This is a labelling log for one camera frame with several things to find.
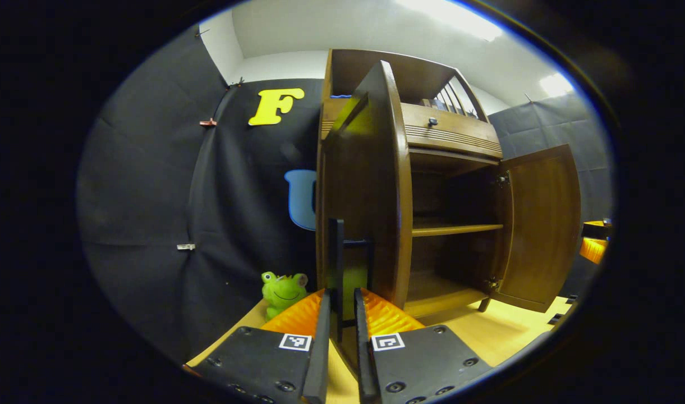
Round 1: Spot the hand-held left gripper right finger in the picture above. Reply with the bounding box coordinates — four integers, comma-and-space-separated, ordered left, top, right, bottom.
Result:
353, 288, 494, 404

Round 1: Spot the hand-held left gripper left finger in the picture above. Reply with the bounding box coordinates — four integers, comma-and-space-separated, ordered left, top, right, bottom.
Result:
188, 289, 333, 404

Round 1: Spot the green frog toy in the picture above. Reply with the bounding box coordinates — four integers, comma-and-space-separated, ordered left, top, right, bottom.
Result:
261, 272, 309, 321

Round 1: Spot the wooden shoe cabinet door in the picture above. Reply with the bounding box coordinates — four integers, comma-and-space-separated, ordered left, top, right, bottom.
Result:
496, 144, 582, 313
319, 60, 415, 382

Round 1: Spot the small ceiling light panel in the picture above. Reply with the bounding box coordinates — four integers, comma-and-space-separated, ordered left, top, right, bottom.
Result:
539, 72, 576, 99

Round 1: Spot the wooden double-door shoe cabinet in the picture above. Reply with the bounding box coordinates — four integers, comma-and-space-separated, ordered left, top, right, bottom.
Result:
315, 49, 505, 320

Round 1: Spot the black backdrop cloth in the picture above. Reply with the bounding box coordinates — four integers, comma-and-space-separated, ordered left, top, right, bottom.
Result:
76, 25, 615, 365

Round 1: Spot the large ceiling light panel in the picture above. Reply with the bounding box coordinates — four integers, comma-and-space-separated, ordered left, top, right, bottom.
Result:
396, 0, 505, 43

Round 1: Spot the wooden drawer with black knob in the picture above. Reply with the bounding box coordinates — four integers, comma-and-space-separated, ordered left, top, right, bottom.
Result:
321, 97, 504, 160

